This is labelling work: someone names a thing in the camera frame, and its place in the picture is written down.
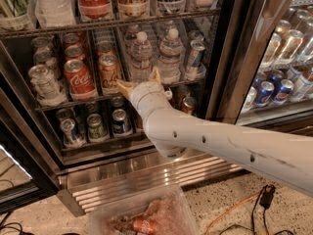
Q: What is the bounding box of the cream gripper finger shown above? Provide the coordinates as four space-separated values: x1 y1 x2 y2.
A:
116 79 134 99
149 67 160 83

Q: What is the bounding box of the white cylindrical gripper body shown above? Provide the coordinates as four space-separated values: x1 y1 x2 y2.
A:
130 81 171 117

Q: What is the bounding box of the clear water bottle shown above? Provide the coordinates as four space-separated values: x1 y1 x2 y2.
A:
130 31 153 83
156 28 183 84

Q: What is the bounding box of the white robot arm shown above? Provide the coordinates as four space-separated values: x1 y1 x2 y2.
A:
116 69 313 197

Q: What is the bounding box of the blue Pepsi can bottom shelf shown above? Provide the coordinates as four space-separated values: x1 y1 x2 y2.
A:
112 109 132 136

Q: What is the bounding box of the copper can bottom shelf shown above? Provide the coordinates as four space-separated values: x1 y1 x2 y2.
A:
181 96 197 115

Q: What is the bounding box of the green soda can bottom shelf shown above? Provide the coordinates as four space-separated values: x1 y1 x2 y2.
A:
87 114 110 143

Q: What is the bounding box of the stainless steel fridge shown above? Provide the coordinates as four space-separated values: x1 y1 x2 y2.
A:
0 0 313 215

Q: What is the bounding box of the red Coca-Cola bottle top shelf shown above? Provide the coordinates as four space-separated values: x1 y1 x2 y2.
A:
78 0 111 20

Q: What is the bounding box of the fridge glass door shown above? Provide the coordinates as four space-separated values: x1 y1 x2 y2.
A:
202 0 313 132

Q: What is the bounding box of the orange-brown soda can front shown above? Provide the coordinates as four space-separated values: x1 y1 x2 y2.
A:
99 54 122 94

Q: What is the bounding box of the red Coca-Cola can front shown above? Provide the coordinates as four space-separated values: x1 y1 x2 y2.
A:
64 59 97 100

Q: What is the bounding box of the blue white energy drink can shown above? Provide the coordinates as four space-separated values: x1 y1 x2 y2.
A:
185 40 206 80

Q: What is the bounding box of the blue can bottom left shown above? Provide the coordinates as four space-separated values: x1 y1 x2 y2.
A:
60 118 86 148

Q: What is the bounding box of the silver diet soda can front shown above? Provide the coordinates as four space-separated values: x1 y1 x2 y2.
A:
28 65 67 107

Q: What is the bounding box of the blue Pepsi can behind door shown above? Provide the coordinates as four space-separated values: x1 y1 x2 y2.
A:
254 81 274 107

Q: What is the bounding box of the clear plastic bin on floor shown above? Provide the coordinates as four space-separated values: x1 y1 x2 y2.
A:
88 185 199 235

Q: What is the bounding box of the red can in bin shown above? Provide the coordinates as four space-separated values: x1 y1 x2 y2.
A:
133 217 157 235

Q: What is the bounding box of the orange extension cable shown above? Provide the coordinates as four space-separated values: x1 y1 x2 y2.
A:
203 181 278 235

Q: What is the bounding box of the black power adapter with cable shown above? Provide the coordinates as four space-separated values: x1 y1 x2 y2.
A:
250 184 294 235

